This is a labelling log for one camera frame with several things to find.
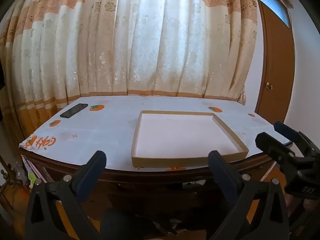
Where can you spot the curtain tassel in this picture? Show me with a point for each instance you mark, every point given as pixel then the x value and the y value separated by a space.
pixel 241 96

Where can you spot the shallow cardboard box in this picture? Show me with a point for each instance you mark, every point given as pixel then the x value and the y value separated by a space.
pixel 185 135

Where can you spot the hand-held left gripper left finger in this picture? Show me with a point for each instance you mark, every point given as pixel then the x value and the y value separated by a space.
pixel 91 175

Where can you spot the black smartphone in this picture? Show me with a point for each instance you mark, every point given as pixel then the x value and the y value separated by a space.
pixel 74 110

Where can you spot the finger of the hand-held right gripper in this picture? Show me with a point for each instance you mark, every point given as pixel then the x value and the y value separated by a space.
pixel 272 145
pixel 287 131

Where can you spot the stack of papers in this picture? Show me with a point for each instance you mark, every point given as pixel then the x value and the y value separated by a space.
pixel 33 167

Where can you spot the wooden drawer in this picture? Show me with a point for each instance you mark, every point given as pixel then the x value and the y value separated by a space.
pixel 155 197

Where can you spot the cream and orange curtain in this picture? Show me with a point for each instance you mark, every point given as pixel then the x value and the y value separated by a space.
pixel 125 42

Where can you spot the brown wooden door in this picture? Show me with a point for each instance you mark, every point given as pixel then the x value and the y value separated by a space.
pixel 275 67

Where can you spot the wooden coat rack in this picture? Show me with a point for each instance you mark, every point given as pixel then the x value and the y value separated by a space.
pixel 10 180

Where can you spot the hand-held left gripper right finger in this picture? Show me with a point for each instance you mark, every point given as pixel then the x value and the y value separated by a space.
pixel 220 172

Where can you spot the brass door knob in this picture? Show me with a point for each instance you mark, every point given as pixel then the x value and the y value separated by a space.
pixel 269 85

